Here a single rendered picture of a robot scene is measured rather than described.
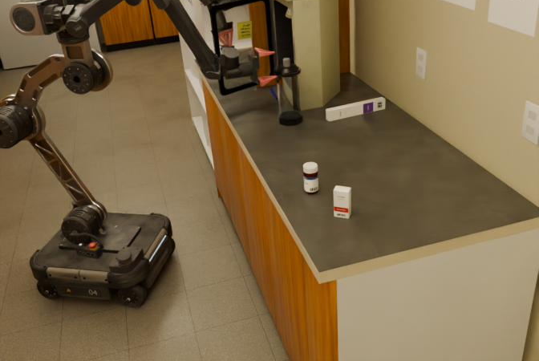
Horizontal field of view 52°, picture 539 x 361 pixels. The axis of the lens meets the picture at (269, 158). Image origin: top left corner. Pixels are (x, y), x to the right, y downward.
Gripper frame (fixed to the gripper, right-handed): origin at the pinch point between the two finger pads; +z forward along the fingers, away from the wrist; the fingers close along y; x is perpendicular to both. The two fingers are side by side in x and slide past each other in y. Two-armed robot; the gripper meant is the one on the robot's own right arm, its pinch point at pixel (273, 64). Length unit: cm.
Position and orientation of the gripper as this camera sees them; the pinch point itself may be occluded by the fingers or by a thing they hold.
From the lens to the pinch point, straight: 220.1
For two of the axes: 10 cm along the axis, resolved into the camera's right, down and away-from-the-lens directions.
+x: -2.8, -4.1, 8.7
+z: 9.6, -1.8, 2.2
